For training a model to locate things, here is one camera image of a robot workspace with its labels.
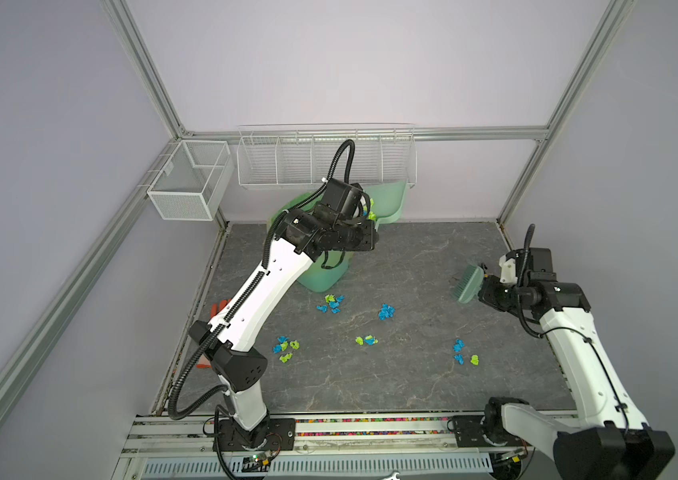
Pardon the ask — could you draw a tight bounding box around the green plastic dustpan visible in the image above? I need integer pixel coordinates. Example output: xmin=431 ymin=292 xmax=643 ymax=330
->
xmin=364 ymin=181 xmax=409 ymax=227

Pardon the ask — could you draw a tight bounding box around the green hand brush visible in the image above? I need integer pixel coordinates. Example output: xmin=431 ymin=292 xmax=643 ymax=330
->
xmin=452 ymin=264 xmax=485 ymax=304

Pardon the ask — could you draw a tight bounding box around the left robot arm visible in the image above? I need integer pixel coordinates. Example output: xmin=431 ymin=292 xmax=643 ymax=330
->
xmin=167 ymin=179 xmax=378 ymax=433

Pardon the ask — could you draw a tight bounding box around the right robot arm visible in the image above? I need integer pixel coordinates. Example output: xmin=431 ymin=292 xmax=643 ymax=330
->
xmin=478 ymin=247 xmax=676 ymax=479

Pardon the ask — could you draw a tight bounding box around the green trash bin with bag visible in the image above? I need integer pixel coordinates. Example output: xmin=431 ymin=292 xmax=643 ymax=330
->
xmin=266 ymin=191 xmax=352 ymax=295

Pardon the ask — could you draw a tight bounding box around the paper scrap cluster near bin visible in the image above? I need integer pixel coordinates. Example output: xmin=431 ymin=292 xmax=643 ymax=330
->
xmin=316 ymin=294 xmax=345 ymax=314

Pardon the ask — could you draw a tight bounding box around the blue green scrap cluster far right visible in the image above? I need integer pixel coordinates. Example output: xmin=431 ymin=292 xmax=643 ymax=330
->
xmin=452 ymin=339 xmax=480 ymax=366

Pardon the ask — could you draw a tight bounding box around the blue paper scrap cluster centre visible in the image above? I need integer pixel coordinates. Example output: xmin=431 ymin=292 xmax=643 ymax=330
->
xmin=378 ymin=304 xmax=395 ymax=321

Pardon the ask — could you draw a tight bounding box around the green blue scrap cluster front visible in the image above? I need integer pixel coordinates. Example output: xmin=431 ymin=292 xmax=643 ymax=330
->
xmin=355 ymin=335 xmax=378 ymax=345

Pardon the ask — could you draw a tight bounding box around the paper scrap cluster far left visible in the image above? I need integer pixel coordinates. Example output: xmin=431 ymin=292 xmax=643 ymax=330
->
xmin=272 ymin=336 xmax=301 ymax=364

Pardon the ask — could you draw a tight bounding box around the small white mesh basket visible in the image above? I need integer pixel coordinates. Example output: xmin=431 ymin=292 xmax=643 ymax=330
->
xmin=147 ymin=140 xmax=234 ymax=222

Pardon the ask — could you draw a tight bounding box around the red rubber glove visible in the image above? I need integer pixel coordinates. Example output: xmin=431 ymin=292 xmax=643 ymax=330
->
xmin=194 ymin=298 xmax=232 ymax=370

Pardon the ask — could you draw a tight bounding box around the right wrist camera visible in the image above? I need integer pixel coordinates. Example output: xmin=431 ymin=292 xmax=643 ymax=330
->
xmin=499 ymin=252 xmax=519 ymax=286

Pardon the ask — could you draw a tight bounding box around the long white wire basket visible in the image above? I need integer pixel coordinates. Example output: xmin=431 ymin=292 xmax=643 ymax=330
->
xmin=236 ymin=123 xmax=418 ymax=190

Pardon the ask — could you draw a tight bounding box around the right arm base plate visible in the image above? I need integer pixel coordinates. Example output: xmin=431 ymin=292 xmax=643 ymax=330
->
xmin=449 ymin=414 xmax=492 ymax=448

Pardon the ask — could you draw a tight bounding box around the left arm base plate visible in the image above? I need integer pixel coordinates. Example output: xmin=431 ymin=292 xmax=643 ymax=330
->
xmin=213 ymin=417 xmax=296 ymax=452

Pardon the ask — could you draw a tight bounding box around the aluminium front rail frame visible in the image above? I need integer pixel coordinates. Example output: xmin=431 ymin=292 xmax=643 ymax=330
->
xmin=112 ymin=411 xmax=542 ymax=479

